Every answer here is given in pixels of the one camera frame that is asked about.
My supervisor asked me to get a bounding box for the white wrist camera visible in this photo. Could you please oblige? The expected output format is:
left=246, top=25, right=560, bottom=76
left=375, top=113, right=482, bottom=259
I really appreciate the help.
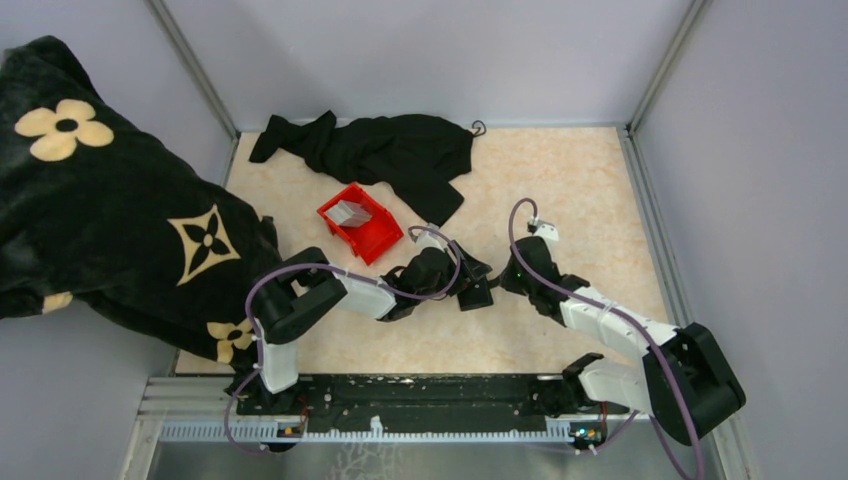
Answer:
left=409, top=225, right=448, bottom=250
left=527, top=220, right=560, bottom=246

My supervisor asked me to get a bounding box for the black leather card holder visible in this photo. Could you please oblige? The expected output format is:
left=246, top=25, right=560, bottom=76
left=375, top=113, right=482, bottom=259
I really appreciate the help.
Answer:
left=448, top=244, right=494, bottom=312

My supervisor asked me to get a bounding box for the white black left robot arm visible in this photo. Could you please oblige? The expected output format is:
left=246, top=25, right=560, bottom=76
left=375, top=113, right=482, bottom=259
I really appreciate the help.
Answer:
left=245, top=242, right=464, bottom=414

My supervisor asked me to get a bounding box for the black cloth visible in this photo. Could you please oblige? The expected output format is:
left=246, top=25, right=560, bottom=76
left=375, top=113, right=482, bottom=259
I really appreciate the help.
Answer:
left=249, top=111, right=486, bottom=227

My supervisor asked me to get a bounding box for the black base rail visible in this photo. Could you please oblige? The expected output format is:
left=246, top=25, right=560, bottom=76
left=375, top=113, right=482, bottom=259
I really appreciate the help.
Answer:
left=225, top=372, right=629, bottom=435

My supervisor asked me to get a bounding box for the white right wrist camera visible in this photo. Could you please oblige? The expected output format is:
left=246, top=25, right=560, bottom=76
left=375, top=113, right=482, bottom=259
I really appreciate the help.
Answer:
left=527, top=220, right=560, bottom=246

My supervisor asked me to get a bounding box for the red plastic bin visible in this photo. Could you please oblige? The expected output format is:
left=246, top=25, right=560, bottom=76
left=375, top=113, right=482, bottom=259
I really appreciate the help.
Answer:
left=316, top=183, right=403, bottom=265

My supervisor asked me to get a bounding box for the black floral blanket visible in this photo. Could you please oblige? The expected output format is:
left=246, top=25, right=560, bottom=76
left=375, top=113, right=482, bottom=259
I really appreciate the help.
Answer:
left=1, top=36, right=281, bottom=368

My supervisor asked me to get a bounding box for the stack of silver cards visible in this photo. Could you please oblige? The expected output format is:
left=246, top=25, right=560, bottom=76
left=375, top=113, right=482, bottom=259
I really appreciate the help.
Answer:
left=326, top=200, right=372, bottom=228

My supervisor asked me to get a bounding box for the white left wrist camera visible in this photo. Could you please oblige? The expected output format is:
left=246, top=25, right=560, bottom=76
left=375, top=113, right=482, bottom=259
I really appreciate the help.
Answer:
left=409, top=225, right=448, bottom=250

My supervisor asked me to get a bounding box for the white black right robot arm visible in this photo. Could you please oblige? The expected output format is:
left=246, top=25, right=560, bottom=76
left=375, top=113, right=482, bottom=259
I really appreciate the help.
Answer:
left=500, top=236, right=747, bottom=446

